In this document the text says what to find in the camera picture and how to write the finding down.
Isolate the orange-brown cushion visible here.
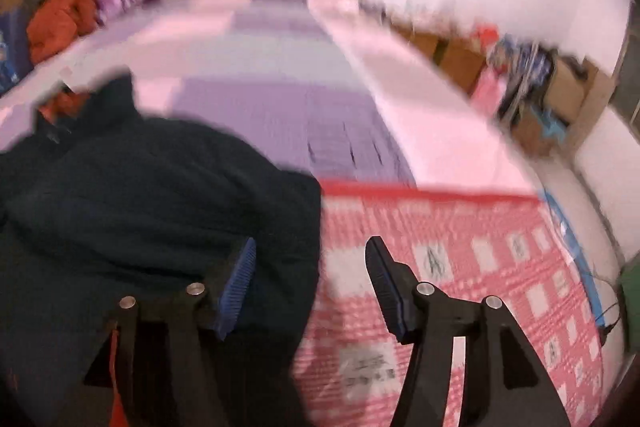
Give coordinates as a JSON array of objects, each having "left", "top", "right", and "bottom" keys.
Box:
[{"left": 27, "top": 0, "right": 121, "bottom": 62}]

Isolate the small cardboard box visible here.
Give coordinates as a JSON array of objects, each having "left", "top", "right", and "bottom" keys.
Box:
[{"left": 512, "top": 107, "right": 572, "bottom": 155}]

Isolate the dark navy jacket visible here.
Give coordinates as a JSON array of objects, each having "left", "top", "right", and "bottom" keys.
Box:
[{"left": 0, "top": 74, "right": 323, "bottom": 427}]

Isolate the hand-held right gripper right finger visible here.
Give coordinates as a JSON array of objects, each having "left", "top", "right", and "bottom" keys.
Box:
[{"left": 365, "top": 236, "right": 572, "bottom": 427}]

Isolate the wooden drawer cabinet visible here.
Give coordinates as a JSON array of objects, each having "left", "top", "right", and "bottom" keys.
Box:
[{"left": 390, "top": 19, "right": 488, "bottom": 95}]

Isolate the red checkered mat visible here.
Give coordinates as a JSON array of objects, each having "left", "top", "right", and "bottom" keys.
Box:
[{"left": 292, "top": 179, "right": 608, "bottom": 427}]

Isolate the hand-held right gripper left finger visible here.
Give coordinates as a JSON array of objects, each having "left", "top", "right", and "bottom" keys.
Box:
[{"left": 82, "top": 237, "right": 258, "bottom": 427}]

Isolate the pile of blue plaid clothes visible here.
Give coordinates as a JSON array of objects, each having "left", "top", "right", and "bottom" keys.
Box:
[{"left": 487, "top": 34, "right": 557, "bottom": 108}]

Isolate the pink plush bag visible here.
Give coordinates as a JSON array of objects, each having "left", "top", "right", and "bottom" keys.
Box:
[{"left": 470, "top": 69, "right": 507, "bottom": 118}]

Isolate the patchwork quilt bed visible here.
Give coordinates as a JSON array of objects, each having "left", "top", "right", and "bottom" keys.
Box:
[{"left": 0, "top": 0, "right": 546, "bottom": 198}]

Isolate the large cardboard box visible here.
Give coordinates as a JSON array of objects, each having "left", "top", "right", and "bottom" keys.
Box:
[{"left": 547, "top": 57, "right": 613, "bottom": 124}]

